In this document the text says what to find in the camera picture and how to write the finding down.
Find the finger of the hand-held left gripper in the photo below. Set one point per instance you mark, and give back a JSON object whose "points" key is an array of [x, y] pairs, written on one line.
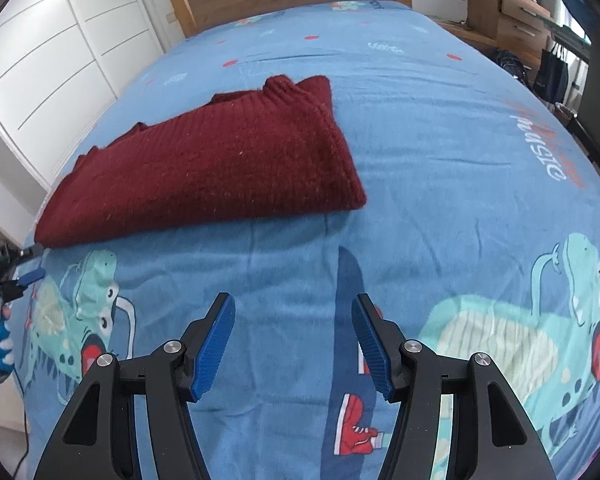
{"points": [[32, 276], [30, 251]]}

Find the black backpack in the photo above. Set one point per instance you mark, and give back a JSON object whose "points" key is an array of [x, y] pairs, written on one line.
{"points": [[510, 67]]}

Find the wooden drawer cabinet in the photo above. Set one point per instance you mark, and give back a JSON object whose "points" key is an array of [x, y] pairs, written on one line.
{"points": [[520, 20]]}

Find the blue cushion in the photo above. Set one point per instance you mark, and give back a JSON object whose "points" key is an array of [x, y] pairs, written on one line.
{"points": [[577, 10]]}

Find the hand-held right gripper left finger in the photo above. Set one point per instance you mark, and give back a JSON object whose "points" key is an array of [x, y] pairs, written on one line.
{"points": [[212, 350]]}

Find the small wall switch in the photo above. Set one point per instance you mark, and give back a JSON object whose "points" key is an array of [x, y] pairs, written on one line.
{"points": [[173, 18]]}

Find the white wardrobe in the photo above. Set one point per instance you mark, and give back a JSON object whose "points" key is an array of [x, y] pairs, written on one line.
{"points": [[55, 60]]}

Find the blue dinosaur printed bed sheet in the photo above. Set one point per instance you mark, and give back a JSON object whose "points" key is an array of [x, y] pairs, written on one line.
{"points": [[380, 185]]}

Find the black bag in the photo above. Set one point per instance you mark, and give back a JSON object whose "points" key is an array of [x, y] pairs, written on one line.
{"points": [[552, 75]]}

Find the dark red knitted sweater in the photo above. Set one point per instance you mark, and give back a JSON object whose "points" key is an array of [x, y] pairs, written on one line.
{"points": [[205, 170]]}

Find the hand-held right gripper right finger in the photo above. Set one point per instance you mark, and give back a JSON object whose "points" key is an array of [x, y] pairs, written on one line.
{"points": [[372, 350]]}

